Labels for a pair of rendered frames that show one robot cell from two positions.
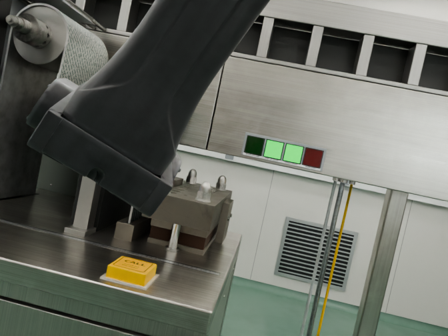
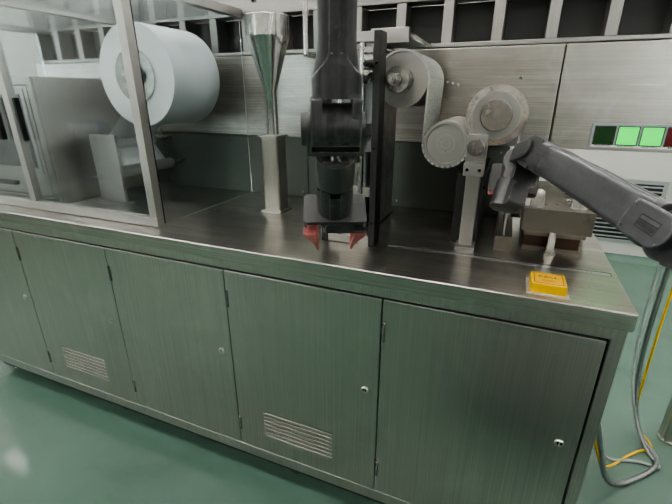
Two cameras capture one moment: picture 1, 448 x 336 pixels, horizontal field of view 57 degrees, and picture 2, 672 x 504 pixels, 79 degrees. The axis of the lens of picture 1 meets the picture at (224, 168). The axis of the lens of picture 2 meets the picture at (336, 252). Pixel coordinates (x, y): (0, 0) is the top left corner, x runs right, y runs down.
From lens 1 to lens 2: 0.41 m
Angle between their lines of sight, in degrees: 24
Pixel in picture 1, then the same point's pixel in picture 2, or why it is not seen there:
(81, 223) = (465, 240)
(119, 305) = (549, 313)
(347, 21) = not seen: outside the picture
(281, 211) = not seen: hidden behind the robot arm
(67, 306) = (496, 313)
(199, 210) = (580, 219)
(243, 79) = (588, 65)
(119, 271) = (542, 286)
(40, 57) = (405, 100)
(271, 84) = (623, 64)
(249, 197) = not seen: hidden behind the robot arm
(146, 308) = (574, 314)
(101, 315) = (527, 318)
